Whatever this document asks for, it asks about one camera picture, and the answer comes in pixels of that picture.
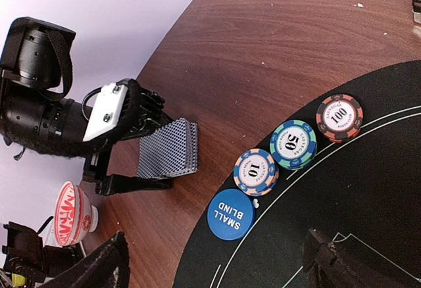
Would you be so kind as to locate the red white round coaster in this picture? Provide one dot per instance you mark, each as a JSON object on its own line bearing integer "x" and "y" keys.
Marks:
{"x": 75, "y": 216}

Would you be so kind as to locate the black poker chip case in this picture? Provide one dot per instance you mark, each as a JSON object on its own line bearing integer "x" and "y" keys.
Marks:
{"x": 416, "y": 17}

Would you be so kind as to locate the red black chips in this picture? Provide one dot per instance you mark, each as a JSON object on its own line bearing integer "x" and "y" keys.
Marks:
{"x": 339, "y": 117}

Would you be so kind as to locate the round black poker mat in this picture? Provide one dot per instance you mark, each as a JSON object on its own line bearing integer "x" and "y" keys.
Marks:
{"x": 363, "y": 195}

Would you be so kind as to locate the green chips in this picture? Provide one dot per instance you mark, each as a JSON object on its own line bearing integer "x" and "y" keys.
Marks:
{"x": 293, "y": 144}

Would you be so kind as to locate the white blue chips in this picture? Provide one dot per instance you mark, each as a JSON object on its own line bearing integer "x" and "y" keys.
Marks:
{"x": 255, "y": 172}

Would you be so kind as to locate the blue small blind button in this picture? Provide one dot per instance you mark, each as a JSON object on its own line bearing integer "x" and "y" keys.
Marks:
{"x": 230, "y": 214}

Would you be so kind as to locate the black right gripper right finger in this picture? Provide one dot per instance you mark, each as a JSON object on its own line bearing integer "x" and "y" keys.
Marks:
{"x": 347, "y": 261}

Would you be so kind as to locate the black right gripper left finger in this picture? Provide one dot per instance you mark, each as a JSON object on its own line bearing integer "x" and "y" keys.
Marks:
{"x": 106, "y": 266}

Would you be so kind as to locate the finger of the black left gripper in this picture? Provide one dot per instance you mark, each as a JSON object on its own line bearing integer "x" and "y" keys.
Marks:
{"x": 147, "y": 109}
{"x": 119, "y": 184}

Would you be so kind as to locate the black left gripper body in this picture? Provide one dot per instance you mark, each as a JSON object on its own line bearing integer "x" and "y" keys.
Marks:
{"x": 96, "y": 165}

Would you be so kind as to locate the blue playing card deck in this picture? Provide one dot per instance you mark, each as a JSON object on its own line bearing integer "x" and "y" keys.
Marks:
{"x": 169, "y": 152}

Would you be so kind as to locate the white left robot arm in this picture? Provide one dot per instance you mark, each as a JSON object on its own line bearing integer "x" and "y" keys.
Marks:
{"x": 38, "y": 115}

